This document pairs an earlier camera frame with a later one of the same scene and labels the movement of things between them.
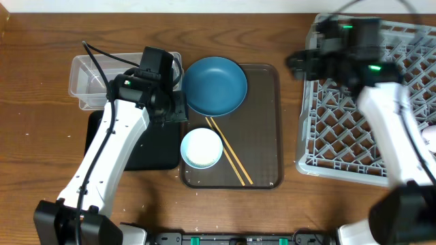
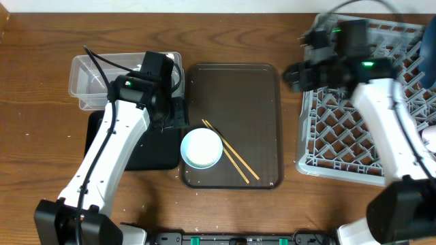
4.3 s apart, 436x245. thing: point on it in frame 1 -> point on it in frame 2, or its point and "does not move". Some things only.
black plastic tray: [157, 149] does not move
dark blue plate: [214, 86] -> [427, 59]
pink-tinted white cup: [428, 133] does not move
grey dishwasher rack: [334, 141] does not move
